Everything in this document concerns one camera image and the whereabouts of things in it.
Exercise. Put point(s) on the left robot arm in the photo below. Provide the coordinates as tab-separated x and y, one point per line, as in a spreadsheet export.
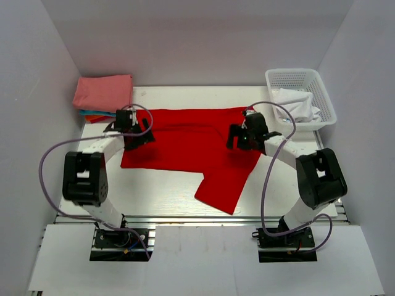
85	182

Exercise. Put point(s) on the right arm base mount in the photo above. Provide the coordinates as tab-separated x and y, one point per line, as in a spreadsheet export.
291	248

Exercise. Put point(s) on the white plastic basket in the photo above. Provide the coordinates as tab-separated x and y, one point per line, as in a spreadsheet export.
300	79

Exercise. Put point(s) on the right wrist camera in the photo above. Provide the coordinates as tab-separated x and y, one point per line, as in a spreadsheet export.
248	111

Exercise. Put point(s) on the white crumpled t shirt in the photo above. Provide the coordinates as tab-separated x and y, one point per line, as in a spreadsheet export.
299	105

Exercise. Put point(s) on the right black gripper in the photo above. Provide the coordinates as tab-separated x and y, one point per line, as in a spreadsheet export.
237	130

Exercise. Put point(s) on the teal folded t shirt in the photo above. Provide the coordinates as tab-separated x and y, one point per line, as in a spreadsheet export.
95	112

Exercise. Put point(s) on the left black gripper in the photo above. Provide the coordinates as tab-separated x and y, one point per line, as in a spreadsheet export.
145	138

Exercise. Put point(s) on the aluminium rail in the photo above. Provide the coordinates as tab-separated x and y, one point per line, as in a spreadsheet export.
341	218

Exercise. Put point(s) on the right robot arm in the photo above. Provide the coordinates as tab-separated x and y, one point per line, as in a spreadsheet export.
320	180

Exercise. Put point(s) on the red t shirt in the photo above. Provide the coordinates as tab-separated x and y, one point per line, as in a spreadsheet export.
194	140

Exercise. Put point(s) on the orange folded t shirt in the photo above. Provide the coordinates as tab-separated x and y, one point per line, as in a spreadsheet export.
97	118

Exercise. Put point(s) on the pink folded t shirt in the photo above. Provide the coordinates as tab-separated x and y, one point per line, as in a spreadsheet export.
104	94

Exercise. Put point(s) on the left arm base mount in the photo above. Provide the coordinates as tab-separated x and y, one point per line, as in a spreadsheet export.
120	246

